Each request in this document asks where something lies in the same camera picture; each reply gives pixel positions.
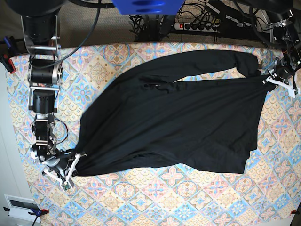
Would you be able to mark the orange clamp lower right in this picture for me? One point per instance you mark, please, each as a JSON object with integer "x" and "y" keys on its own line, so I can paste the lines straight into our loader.
{"x": 295, "y": 212}

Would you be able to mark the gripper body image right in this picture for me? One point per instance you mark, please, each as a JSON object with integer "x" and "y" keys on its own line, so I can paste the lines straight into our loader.
{"x": 280, "y": 70}

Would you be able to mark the blue clamp lower left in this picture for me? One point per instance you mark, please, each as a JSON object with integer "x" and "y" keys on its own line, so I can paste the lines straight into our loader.
{"x": 37, "y": 213}

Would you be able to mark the white wall vent box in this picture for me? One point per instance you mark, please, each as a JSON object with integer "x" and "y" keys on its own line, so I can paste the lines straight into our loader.
{"x": 18, "y": 202}

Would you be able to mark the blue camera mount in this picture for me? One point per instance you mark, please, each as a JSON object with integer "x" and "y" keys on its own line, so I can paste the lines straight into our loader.
{"x": 148, "y": 7}

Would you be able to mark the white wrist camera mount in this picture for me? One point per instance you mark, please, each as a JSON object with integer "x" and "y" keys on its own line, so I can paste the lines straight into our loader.
{"x": 292, "y": 84}
{"x": 67, "y": 184}

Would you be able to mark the red black clamp upper left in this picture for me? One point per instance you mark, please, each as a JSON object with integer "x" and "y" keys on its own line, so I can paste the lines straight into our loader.
{"x": 7, "y": 51}

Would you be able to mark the patterned tablecloth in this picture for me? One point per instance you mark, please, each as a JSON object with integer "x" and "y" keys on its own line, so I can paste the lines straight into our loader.
{"x": 269, "y": 190}

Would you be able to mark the white power strip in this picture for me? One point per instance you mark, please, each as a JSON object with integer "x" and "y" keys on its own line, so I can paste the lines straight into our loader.
{"x": 197, "y": 27}

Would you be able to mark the black t-shirt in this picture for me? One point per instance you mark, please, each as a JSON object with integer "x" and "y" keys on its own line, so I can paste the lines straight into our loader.
{"x": 200, "y": 108}

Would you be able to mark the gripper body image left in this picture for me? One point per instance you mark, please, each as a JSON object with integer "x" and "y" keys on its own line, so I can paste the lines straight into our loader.
{"x": 61, "y": 165}

